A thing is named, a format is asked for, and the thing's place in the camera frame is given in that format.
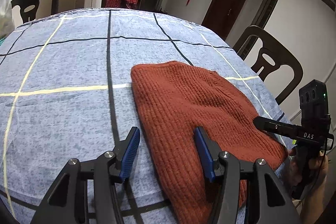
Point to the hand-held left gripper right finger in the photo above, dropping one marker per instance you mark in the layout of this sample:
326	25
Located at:
204	155

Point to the white plastic bag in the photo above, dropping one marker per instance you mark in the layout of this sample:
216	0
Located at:
4	14

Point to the rust knitted sweater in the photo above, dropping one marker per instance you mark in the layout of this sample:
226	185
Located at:
183	98

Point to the person's right hand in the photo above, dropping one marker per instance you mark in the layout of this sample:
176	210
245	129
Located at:
319	165

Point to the teal cloth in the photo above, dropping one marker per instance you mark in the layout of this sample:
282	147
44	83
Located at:
1	40

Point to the person's right forearm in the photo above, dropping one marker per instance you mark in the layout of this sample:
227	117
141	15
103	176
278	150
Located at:
316	197

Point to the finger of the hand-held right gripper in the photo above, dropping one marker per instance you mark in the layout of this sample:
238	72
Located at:
273	125

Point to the blue plaid tablecloth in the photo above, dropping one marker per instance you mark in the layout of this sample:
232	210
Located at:
65	113

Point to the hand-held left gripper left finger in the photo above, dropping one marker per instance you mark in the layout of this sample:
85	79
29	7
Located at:
130	153

